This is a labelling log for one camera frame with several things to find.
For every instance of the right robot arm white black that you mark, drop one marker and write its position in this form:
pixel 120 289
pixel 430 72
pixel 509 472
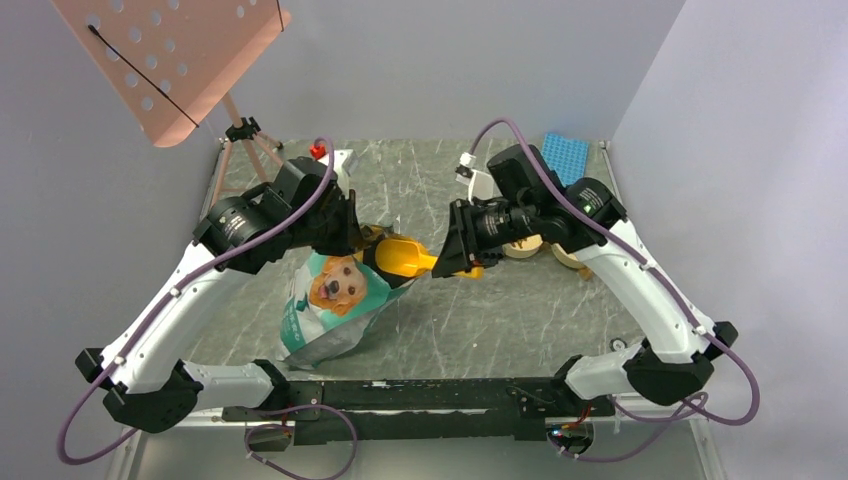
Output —
pixel 585 219

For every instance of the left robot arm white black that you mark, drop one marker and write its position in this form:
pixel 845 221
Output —
pixel 147 382

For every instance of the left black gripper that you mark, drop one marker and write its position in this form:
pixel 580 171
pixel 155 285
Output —
pixel 351 236

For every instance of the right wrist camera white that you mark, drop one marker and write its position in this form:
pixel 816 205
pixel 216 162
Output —
pixel 480 185

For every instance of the green dog food bag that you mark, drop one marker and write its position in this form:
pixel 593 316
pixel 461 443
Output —
pixel 333 301

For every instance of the blue perforated tray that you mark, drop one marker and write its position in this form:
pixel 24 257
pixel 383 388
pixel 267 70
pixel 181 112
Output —
pixel 565 157

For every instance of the cream pet bowl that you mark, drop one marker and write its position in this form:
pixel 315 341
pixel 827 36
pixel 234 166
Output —
pixel 523 249
pixel 571 262

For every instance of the cream pet bowl right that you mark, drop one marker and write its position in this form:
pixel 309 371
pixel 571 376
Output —
pixel 571 262

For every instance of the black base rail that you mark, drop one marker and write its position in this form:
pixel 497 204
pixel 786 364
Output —
pixel 523 408

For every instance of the cream pet bowl left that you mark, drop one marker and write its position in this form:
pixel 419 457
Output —
pixel 523 249

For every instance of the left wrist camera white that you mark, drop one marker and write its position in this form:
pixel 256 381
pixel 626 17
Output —
pixel 345 163

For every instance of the pink perforated music stand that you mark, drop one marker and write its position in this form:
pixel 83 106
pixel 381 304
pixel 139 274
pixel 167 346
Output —
pixel 172 62

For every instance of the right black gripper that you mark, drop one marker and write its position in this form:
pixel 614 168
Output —
pixel 464 237

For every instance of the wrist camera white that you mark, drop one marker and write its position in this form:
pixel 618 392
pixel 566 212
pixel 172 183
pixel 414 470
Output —
pixel 480 185
pixel 345 163

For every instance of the orange plastic scoop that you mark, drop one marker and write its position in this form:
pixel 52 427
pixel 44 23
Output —
pixel 405 257

